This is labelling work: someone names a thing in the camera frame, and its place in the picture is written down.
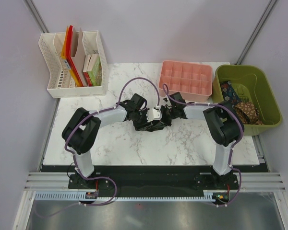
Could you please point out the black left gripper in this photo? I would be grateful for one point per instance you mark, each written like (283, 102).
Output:
(145, 122)

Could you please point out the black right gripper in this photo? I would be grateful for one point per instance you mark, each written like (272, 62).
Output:
(162, 109)

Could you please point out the black gold floral tie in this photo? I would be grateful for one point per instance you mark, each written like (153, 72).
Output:
(157, 125)

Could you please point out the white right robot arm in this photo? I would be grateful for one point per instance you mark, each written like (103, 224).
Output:
(224, 126)

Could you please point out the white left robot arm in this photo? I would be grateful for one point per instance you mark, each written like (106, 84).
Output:
(81, 131)

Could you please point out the pink divided organizer tray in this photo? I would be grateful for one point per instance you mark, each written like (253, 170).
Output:
(192, 80)

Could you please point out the navy floral tie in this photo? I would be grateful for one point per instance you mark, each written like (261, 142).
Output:
(228, 92)

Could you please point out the green book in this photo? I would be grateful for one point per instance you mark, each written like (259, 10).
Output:
(95, 70)

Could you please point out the brown floral tie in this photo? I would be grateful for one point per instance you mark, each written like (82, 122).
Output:
(248, 113)

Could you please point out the olive green plastic bin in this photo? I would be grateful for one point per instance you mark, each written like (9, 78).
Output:
(251, 85)

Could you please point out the red book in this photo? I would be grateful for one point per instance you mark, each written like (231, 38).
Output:
(85, 70)

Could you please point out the white plastic file rack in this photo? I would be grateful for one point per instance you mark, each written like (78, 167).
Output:
(61, 84)

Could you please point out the orange folder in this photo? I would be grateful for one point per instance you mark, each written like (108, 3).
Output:
(66, 56)

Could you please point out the beige cardboard folder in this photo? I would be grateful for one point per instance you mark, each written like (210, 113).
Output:
(78, 54)

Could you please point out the red folder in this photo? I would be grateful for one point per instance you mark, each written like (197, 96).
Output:
(76, 55)

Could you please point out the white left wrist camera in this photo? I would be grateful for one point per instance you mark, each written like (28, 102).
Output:
(154, 114)

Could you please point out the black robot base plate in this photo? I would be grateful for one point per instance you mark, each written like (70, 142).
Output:
(155, 181)

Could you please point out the right aluminium corner post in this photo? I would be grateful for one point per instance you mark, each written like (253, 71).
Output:
(256, 31)

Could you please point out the aluminium corner post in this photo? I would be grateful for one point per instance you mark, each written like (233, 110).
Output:
(36, 15)
(256, 31)

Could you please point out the aluminium frame rail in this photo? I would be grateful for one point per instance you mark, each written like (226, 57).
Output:
(251, 182)

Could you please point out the slotted cable duct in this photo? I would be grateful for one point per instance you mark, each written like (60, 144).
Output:
(96, 196)

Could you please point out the left aluminium corner post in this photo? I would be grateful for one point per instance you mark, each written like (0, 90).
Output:
(36, 15)

